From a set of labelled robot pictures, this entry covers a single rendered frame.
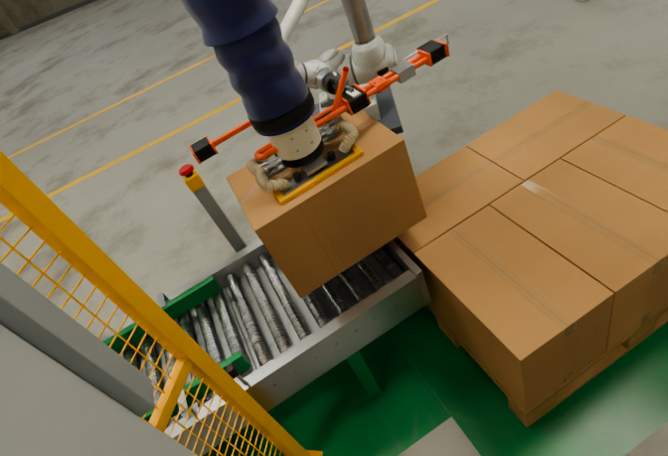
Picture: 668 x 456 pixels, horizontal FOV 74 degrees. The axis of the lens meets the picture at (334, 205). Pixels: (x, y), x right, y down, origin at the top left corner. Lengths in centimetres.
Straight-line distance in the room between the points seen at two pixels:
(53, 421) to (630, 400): 197
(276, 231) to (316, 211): 15
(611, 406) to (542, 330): 59
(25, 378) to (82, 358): 8
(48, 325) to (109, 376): 11
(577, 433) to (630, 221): 83
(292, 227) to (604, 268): 109
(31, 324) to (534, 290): 150
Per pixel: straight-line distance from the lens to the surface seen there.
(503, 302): 170
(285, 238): 154
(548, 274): 177
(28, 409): 53
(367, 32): 219
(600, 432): 211
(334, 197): 153
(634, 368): 223
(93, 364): 62
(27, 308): 56
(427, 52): 172
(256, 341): 188
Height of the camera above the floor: 196
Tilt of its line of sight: 39 degrees down
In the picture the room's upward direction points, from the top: 24 degrees counter-clockwise
